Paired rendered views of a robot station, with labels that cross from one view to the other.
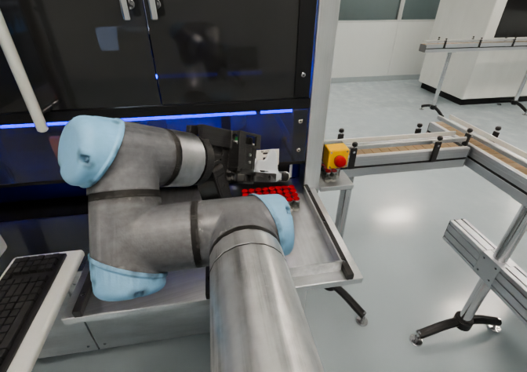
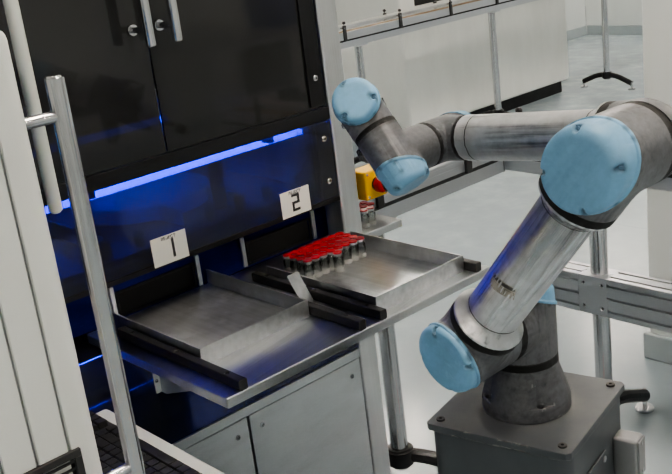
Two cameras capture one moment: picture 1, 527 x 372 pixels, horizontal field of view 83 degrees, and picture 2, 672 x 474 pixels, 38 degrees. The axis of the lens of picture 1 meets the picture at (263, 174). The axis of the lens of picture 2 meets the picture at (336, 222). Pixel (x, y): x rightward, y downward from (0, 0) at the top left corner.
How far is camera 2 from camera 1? 1.44 m
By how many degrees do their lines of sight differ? 32
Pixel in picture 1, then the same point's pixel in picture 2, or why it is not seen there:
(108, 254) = (404, 150)
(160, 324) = not seen: outside the picture
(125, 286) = (421, 164)
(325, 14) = (323, 5)
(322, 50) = (329, 45)
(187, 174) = not seen: hidden behind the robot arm
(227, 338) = (508, 122)
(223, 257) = (469, 122)
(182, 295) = (331, 340)
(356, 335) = not seen: outside the picture
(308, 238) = (405, 266)
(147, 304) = (304, 357)
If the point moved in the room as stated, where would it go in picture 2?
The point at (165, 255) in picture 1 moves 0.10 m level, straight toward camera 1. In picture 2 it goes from (428, 147) to (486, 148)
